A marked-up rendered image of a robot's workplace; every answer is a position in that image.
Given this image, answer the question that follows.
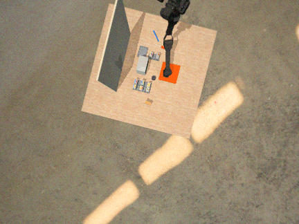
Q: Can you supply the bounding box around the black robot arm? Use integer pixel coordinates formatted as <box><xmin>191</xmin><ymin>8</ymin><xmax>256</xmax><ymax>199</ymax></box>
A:
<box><xmin>160</xmin><ymin>3</ymin><xmax>181</xmax><ymax>78</ymax></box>

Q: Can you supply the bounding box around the grey flat panel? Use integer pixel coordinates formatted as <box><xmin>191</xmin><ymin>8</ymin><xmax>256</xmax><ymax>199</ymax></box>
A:
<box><xmin>96</xmin><ymin>0</ymin><xmax>131</xmax><ymax>92</ymax></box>

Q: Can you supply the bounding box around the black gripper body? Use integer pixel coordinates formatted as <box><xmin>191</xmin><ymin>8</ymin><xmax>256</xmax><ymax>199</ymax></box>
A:
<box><xmin>157</xmin><ymin>0</ymin><xmax>190</xmax><ymax>15</ymax></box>

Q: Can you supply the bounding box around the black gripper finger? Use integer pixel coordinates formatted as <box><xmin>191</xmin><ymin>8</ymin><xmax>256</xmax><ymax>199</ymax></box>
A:
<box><xmin>176</xmin><ymin>0</ymin><xmax>187</xmax><ymax>11</ymax></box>

